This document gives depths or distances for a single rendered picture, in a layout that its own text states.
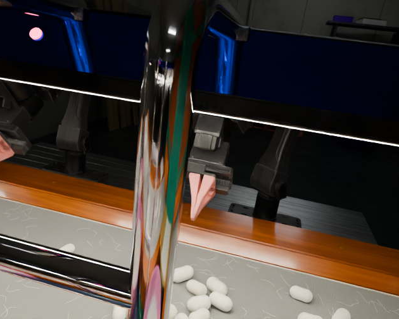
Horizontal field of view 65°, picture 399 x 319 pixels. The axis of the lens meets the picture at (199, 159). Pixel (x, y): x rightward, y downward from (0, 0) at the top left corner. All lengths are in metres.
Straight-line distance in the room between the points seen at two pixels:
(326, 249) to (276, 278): 0.13
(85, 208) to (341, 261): 0.50
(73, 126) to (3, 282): 0.55
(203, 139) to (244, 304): 0.26
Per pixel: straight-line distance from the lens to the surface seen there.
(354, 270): 0.65
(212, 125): 0.53
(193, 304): 0.48
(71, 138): 0.99
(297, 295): 0.55
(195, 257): 0.59
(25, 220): 0.70
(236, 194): 1.02
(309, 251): 0.64
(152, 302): 0.18
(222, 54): 0.27
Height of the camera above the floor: 1.09
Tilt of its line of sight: 19 degrees down
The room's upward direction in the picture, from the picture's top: 8 degrees clockwise
